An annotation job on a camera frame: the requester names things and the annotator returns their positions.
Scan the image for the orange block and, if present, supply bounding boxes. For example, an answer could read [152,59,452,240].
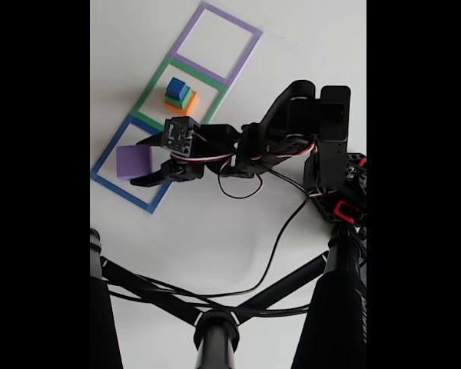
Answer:
[164,90,199,116]

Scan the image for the blue square frame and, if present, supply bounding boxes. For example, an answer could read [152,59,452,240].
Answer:
[91,115,192,214]

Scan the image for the purple square frame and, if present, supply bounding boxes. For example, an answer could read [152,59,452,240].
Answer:
[170,1,263,88]

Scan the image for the red clamp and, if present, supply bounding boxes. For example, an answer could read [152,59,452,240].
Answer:
[333,200,360,220]

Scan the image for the small blue cube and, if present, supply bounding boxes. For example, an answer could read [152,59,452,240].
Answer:
[166,76,190,97]

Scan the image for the black tripod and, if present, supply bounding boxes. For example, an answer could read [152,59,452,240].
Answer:
[90,226,367,369]

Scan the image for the large purple block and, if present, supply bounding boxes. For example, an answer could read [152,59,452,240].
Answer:
[115,145,154,181]

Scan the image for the green square frame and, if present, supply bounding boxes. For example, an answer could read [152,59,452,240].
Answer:
[129,56,228,150]

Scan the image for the servo wire loop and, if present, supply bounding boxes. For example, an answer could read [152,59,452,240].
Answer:
[217,159,264,200]

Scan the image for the green cube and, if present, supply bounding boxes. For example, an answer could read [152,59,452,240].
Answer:
[164,86,194,108]

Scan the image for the black cable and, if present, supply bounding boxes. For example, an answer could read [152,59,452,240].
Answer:
[103,268,314,318]
[107,168,320,304]

